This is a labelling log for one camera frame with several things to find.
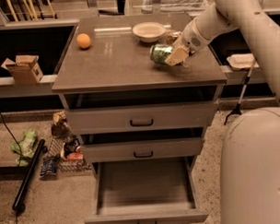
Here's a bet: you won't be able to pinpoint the white styrofoam tray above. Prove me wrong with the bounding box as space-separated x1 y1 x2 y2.
227 53 259 71

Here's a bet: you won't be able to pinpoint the cardboard box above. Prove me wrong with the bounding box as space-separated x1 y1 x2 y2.
1 54 43 85

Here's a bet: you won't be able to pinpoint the green chip bag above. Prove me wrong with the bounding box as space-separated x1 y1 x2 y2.
10 129 38 167

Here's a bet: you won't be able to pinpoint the green soda can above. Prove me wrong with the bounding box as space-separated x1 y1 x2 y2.
150 44 174 65

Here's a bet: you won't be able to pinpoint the crushed brown snack can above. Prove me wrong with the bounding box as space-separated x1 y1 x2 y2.
166 30 181 44

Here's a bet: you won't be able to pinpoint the black floor bar left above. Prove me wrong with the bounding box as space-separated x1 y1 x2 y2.
12 139 45 212

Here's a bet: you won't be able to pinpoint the grey middle drawer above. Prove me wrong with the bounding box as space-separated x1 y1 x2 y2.
81 137 203 163

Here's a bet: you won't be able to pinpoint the grey drawer cabinet with counter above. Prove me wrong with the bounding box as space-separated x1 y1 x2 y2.
49 10 231 171

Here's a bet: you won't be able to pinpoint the brown snack bag on floor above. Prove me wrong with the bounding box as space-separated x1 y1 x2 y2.
51 111 70 138

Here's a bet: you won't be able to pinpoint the grey bottom drawer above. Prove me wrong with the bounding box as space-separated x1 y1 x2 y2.
85 158 208 224

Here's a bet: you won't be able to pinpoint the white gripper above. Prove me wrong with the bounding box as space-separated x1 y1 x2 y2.
165 19 211 66

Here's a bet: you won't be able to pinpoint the orange fruit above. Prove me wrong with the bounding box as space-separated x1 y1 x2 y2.
76 33 90 50

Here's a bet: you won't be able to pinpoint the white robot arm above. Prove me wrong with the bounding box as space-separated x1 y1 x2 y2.
167 0 280 224

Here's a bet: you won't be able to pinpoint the red and dark snack bags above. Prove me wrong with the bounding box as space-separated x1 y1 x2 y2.
60 135 84 161

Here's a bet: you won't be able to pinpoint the grey drawer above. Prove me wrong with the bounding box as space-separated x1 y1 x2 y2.
81 137 203 163
65 102 217 135
85 158 208 224

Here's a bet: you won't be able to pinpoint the wire basket on floor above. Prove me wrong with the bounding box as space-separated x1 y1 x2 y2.
47 135 90 172

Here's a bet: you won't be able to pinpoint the grey top drawer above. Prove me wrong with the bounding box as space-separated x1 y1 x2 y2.
65 102 217 135

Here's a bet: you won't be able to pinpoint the white bowl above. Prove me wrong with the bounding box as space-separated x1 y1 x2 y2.
132 22 166 42

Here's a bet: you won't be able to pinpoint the blue snack packet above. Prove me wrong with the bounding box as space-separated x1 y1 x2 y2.
40 158 58 177

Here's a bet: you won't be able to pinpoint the reacher grabber tool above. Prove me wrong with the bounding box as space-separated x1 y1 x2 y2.
224 60 255 124

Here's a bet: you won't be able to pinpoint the white mat in background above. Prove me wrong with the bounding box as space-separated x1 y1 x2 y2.
141 0 209 14

